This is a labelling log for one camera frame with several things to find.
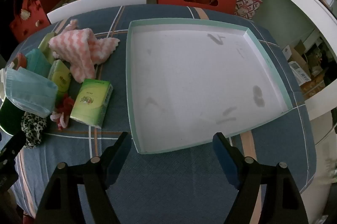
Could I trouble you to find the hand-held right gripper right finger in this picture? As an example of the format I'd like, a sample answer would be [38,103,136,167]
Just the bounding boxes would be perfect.
[212,132,310,224]

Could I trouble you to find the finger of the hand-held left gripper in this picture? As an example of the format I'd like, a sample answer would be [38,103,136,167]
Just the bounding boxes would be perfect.
[0,131,27,164]

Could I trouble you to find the red pink chenille twist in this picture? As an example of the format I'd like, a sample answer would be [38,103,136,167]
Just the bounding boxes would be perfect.
[50,95,75,131]

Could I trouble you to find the brown cardboard box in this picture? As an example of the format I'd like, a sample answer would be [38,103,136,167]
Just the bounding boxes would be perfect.
[295,41,311,61]

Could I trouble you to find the blue face mask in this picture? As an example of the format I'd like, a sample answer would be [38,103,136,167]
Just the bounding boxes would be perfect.
[0,67,58,117]

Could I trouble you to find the blue plaid tablecloth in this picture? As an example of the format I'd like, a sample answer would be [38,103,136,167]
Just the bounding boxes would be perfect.
[5,4,318,224]

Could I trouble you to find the red handbag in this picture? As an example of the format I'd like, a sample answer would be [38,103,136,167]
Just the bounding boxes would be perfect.
[9,0,60,43]

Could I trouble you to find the white labelled box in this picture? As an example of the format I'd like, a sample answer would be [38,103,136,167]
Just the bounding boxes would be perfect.
[288,61,312,86]

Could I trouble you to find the red round object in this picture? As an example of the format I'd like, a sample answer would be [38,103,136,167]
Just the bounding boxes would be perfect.
[12,53,28,69]

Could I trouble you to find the teal cup with red rim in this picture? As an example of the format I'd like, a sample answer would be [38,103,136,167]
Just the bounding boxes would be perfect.
[25,49,52,79]

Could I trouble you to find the pink white striped cloth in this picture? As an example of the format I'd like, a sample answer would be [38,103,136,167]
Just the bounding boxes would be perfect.
[49,19,121,82]

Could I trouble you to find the leopard print scrunchie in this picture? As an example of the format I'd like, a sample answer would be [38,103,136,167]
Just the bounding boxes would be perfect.
[20,111,48,149]

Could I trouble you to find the white board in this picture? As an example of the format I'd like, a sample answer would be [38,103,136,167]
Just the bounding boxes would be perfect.
[47,0,147,24]

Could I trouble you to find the green yellow sponge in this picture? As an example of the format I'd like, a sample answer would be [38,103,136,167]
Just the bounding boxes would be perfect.
[0,97,25,135]

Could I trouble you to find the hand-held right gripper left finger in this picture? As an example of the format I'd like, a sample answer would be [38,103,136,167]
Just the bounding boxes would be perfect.
[34,131,132,224]

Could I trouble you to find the white tray with mint rim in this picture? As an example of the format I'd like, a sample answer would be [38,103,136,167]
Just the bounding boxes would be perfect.
[126,17,293,155]

